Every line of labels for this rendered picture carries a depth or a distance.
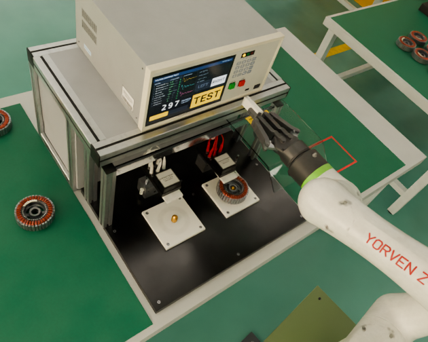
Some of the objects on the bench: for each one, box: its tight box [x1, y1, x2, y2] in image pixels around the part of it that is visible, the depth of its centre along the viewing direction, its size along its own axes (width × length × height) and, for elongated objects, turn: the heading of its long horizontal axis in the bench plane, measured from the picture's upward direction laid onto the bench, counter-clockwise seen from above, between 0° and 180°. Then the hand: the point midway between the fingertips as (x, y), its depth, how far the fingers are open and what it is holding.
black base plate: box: [81, 130, 306, 314], centre depth 143 cm, size 47×64×2 cm
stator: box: [14, 195, 55, 231], centre depth 126 cm, size 11×11×4 cm
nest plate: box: [142, 197, 205, 250], centre depth 135 cm, size 15×15×1 cm
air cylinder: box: [137, 176, 158, 199], centre depth 139 cm, size 5×8×6 cm
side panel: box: [29, 61, 81, 192], centre depth 130 cm, size 28×3×32 cm, turn 26°
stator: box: [216, 174, 249, 204], centre depth 146 cm, size 11×11×4 cm
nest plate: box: [202, 170, 260, 219], centre depth 147 cm, size 15×15×1 cm
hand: (252, 108), depth 116 cm, fingers closed
